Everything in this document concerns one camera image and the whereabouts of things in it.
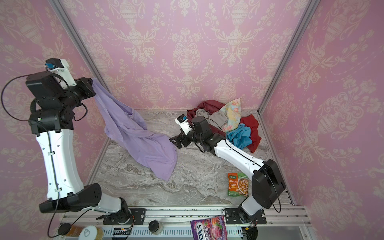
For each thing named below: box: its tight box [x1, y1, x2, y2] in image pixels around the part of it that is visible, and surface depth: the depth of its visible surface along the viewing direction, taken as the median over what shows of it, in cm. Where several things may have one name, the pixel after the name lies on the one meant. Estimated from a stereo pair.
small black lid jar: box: [148, 220, 163, 235], surface depth 65 cm
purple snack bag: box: [190, 215, 228, 240], surface depth 70 cm
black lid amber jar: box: [57, 223, 71, 236], surface depth 65 cm
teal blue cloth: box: [226, 123, 252, 150], surface depth 96 cm
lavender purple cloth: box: [92, 78, 178, 181], surface depth 89 cm
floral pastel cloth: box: [220, 98, 241, 133], surface depth 108 cm
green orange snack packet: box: [227, 172, 250, 197], surface depth 85 cm
